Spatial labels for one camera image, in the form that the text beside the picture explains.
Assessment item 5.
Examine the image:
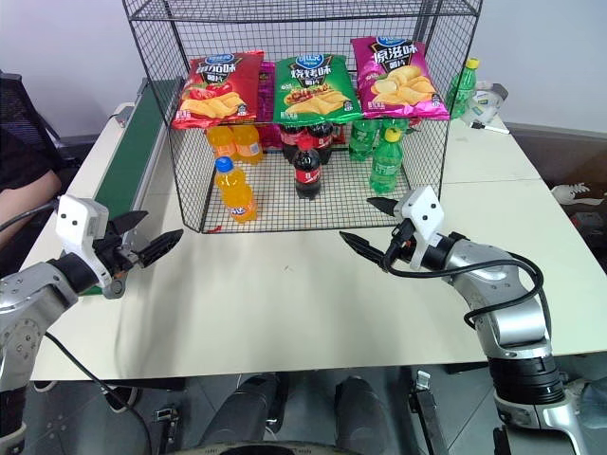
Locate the black wire mesh rack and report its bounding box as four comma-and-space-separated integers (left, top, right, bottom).
120, 0, 486, 236

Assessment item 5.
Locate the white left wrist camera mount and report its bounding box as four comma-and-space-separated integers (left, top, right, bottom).
54, 193, 112, 291

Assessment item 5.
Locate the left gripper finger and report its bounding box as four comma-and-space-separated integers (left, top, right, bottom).
138, 228, 185, 268
109, 209, 150, 236

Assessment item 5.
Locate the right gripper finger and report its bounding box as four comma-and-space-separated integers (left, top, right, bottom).
338, 230, 388, 272
366, 196, 400, 219

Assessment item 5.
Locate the clear plastic bag blue label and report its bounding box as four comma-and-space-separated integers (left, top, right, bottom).
461, 80, 510, 129

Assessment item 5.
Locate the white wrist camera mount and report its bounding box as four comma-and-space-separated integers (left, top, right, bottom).
392, 185, 445, 271
54, 193, 112, 291

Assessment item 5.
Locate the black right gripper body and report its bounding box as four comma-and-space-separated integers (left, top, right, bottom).
384, 218, 418, 267

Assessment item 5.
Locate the orange soda bottle blue cap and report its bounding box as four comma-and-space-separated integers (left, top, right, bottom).
213, 156, 259, 225

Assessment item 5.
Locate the magenta potato chips bag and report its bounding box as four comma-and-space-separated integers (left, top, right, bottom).
350, 34, 451, 121

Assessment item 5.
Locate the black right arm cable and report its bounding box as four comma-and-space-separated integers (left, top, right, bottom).
380, 236, 546, 331

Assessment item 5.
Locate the dark rounded robot leg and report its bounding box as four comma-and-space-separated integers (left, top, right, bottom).
204, 373, 288, 449
333, 374, 395, 449

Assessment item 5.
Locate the black metal support strut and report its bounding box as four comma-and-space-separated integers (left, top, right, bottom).
406, 371, 451, 455

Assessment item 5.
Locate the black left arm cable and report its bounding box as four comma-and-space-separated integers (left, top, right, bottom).
43, 330, 154, 455

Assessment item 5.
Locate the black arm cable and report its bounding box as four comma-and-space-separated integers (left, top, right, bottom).
43, 330, 154, 455
380, 236, 546, 331

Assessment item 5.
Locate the white claw-shaped object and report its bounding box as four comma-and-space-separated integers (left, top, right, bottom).
549, 181, 607, 207

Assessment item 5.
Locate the red potato chips bag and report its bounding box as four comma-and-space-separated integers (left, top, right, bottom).
171, 48, 266, 131

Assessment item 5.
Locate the green potato chips bag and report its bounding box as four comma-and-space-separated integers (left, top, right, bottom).
271, 52, 363, 126

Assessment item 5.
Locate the cola bottle red label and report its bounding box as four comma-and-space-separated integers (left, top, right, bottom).
306, 119, 336, 168
279, 123, 309, 165
290, 136, 326, 201

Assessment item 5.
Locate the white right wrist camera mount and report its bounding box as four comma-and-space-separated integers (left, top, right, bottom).
392, 185, 445, 271

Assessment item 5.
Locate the green conveyor belt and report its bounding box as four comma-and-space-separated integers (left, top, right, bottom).
77, 75, 189, 300

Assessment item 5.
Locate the white marker pen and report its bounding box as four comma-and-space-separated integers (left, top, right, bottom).
469, 120, 508, 136

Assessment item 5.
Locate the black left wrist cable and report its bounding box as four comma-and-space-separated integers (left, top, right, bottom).
0, 197, 62, 232

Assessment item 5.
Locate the dark purple snack bag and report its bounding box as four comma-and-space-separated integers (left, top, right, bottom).
256, 60, 286, 151

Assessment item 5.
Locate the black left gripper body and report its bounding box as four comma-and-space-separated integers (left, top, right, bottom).
92, 220, 143, 285

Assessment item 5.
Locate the green soda bottle yellow cap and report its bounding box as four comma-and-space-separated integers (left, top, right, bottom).
369, 127, 405, 195
445, 57, 482, 120

